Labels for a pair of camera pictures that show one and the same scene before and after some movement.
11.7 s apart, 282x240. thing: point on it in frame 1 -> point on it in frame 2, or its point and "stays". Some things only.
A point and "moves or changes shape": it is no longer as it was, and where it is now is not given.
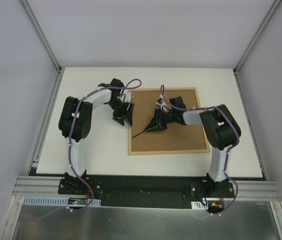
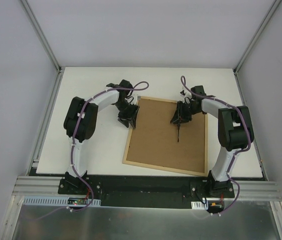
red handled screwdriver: (142, 131) -> (178, 127)
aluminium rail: (38, 186) stays
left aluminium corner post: (41, 35) stays
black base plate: (139, 191) stays
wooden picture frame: (175, 138) moves or changes shape
